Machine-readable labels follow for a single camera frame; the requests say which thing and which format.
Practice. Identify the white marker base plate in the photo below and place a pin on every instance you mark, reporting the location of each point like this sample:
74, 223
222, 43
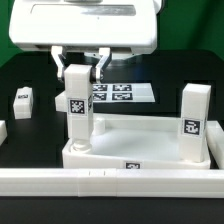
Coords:
123, 92

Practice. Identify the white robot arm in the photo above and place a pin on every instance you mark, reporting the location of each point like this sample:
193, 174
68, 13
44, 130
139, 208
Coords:
101, 27

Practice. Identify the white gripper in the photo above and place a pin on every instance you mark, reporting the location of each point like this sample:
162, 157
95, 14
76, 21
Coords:
124, 26

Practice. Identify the white right fence bar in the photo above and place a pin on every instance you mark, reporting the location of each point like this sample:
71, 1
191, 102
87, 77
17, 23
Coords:
215, 139

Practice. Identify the white desk top tray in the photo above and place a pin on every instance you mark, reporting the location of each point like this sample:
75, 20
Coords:
132, 142

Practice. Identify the white left fence block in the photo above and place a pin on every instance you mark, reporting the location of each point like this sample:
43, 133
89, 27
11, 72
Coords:
3, 131

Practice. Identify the white fence bar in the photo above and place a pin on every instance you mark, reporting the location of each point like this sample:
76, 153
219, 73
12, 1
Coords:
215, 139
112, 183

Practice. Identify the white front fence bar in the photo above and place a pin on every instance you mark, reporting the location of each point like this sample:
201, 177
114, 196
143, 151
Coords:
112, 183

